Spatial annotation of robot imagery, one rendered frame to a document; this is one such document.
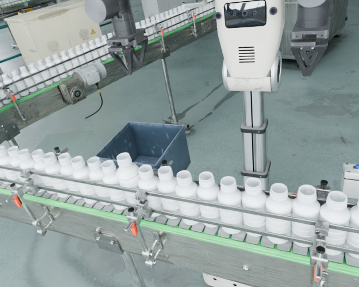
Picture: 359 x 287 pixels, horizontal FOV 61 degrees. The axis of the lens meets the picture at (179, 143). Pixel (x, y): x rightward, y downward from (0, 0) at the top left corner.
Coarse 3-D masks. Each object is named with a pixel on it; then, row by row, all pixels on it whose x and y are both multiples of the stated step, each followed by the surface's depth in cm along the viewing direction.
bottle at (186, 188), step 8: (184, 176) 81; (184, 184) 78; (192, 184) 80; (176, 192) 80; (184, 192) 79; (192, 192) 79; (184, 208) 82; (192, 208) 81; (200, 216) 85; (192, 224) 85
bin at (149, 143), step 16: (128, 128) 155; (144, 128) 153; (160, 128) 149; (176, 128) 145; (112, 144) 144; (128, 144) 156; (144, 144) 160; (160, 144) 155; (176, 144) 137; (112, 160) 128; (144, 160) 162; (160, 160) 123; (176, 160) 138; (176, 176) 140
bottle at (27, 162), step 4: (20, 152) 104; (24, 152) 105; (28, 152) 103; (20, 156) 102; (24, 156) 102; (28, 156) 103; (24, 160) 102; (28, 160) 103; (32, 160) 104; (20, 164) 104; (24, 164) 103; (28, 164) 103; (32, 164) 103; (24, 168) 103; (28, 168) 103; (32, 168) 104; (32, 176) 105; (36, 176) 106; (36, 180) 106; (40, 180) 107; (40, 184) 108
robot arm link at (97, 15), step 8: (88, 0) 67; (96, 0) 66; (104, 0) 67; (112, 0) 69; (88, 8) 68; (96, 8) 68; (104, 8) 67; (112, 8) 69; (88, 16) 69; (96, 16) 69; (104, 16) 68; (112, 16) 71
